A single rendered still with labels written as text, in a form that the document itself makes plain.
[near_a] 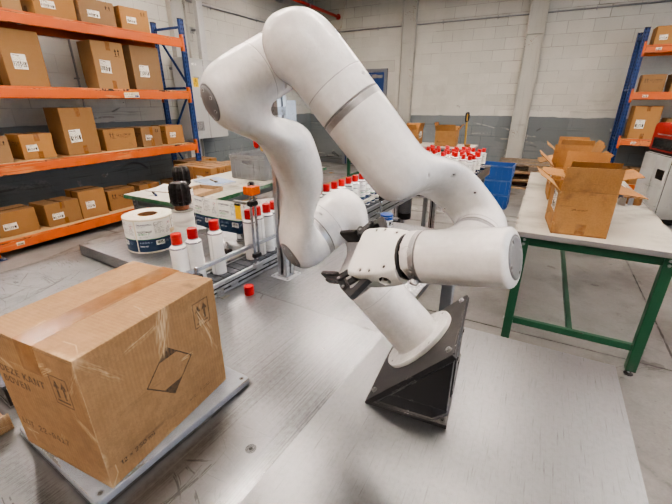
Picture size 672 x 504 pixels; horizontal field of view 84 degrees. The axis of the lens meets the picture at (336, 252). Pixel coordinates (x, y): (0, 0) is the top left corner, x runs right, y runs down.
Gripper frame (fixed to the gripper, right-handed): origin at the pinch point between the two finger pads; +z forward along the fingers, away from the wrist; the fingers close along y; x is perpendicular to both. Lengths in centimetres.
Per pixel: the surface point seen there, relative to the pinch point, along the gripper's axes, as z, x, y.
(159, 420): 26.0, 0.9, -38.8
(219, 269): 75, -19, 6
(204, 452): 21.1, -8.5, -40.9
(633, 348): -31, -207, 75
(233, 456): 16.2, -11.5, -39.3
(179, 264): 69, -3, -2
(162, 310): 22.1, 13.9, -21.5
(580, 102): 79, -472, 652
